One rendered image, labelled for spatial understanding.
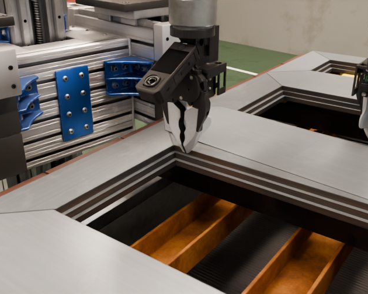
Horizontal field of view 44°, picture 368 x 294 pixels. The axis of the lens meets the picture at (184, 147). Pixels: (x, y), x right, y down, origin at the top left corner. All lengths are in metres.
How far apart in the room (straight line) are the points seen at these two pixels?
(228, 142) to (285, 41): 4.64
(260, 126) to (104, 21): 0.59
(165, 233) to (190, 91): 0.26
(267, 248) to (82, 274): 0.60
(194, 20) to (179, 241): 0.39
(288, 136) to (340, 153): 0.10
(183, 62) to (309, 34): 4.59
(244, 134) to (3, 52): 0.47
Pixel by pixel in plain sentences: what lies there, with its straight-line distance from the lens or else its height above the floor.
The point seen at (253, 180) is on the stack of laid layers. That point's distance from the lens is 0.73.
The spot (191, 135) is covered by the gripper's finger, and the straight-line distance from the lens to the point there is 0.75.
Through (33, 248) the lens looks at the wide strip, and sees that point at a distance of 0.57.
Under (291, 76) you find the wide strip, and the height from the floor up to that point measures 0.85.
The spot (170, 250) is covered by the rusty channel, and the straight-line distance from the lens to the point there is 0.82.
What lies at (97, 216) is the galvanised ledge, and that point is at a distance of 0.92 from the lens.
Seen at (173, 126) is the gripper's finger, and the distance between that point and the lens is 0.77.
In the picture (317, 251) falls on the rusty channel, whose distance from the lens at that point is 0.85.
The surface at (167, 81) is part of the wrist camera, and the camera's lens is 0.67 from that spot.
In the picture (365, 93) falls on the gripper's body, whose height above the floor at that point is 0.94.
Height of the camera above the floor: 1.18
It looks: 24 degrees down
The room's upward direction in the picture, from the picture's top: straight up
